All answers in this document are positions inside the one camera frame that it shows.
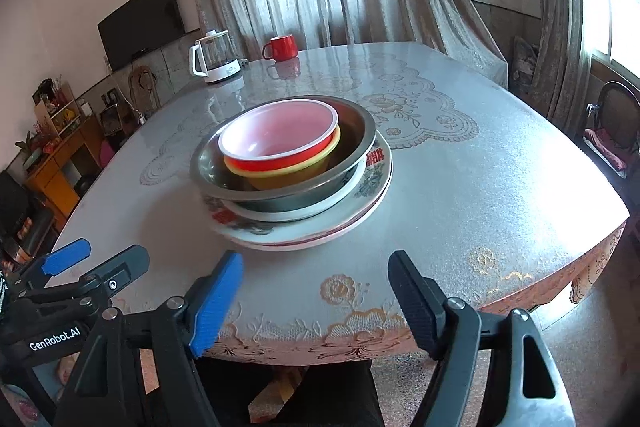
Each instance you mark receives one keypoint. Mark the stainless steel basin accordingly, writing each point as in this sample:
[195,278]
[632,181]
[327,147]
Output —
[214,179]

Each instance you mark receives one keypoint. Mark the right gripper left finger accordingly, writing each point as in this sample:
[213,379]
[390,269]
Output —
[211,301]

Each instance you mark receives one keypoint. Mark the red ceramic mug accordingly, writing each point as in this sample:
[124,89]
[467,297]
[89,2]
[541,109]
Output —
[280,48]

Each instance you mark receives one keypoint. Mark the yellow plastic bowl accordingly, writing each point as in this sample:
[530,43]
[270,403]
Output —
[264,180]

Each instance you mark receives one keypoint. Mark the floral lace tablecloth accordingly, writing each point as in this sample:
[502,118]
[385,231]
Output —
[485,195]

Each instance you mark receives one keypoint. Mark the wooden chair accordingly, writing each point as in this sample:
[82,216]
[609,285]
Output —
[142,91]

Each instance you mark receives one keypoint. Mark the dark chair with cushion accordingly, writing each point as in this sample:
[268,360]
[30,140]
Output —
[610,132]

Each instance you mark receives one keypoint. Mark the orange wooden desk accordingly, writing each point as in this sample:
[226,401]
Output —
[75,159]

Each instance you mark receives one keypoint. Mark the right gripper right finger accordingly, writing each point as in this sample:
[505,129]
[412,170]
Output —
[420,299]

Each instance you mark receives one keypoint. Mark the black sofa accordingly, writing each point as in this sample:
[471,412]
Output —
[27,225]

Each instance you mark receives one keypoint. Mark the pink bag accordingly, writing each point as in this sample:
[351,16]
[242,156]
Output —
[106,154]

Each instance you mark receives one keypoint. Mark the wooden desk shelf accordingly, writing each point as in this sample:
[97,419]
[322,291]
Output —
[56,109]

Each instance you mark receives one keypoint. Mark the small dark speaker cabinet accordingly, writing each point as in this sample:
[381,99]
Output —
[118,118]

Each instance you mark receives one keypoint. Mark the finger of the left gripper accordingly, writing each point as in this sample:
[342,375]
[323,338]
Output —
[39,272]
[111,276]

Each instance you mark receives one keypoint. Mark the white glass electric kettle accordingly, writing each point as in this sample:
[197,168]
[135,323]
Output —
[213,58]

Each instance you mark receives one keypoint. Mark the black wall television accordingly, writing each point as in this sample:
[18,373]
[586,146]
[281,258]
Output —
[139,27]

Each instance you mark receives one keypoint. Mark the large dragon pattern plate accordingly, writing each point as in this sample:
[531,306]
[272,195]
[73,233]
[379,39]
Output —
[291,235]

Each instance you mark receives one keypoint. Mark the white floral plate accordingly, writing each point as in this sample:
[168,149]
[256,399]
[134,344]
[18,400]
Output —
[310,209]

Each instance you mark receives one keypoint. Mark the red plastic bowl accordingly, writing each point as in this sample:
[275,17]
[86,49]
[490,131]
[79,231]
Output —
[278,135]

